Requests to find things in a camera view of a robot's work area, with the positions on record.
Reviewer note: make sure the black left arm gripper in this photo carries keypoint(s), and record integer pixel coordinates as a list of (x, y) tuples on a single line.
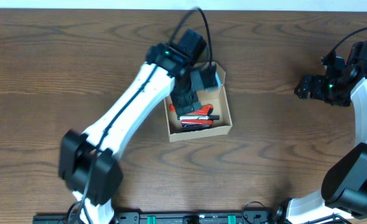
[(187, 104)]

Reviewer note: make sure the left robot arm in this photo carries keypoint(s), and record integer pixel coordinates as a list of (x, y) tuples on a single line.
[(89, 161)]

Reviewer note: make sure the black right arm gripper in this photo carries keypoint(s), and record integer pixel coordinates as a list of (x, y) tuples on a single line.
[(310, 87)]

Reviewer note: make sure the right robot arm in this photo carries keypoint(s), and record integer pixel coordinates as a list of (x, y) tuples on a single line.
[(343, 194)]

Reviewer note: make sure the red black stapler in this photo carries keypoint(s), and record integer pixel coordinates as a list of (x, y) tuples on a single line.
[(196, 124)]

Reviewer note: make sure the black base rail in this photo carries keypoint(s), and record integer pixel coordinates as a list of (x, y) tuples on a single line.
[(248, 216)]

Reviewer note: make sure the brown cardboard box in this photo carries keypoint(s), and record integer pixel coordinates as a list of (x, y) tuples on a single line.
[(217, 98)]

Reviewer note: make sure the black white marker pen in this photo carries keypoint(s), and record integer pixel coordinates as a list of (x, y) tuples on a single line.
[(199, 117)]

